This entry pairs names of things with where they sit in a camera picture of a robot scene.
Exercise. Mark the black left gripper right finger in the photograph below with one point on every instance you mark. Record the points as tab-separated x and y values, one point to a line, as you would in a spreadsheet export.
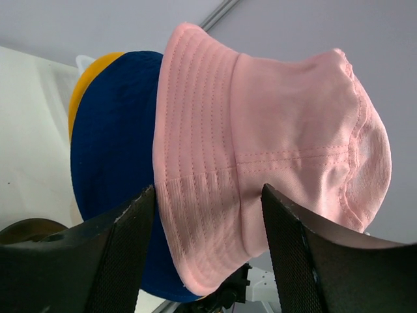
321	266

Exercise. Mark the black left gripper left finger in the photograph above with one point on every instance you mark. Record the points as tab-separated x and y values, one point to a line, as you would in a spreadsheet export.
96	266

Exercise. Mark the dark blue bucket hat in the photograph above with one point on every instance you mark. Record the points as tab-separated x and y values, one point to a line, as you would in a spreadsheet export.
111	146

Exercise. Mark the pink bucket hat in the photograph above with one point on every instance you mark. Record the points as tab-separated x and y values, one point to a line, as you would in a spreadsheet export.
228	123

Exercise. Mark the yellow bucket hat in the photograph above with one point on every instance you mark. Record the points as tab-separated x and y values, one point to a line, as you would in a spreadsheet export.
84	81

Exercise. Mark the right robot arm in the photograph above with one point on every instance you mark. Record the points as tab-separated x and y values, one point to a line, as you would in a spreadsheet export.
247	284

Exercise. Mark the white plastic basket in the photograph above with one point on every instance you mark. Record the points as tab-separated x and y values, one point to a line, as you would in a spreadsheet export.
83	62

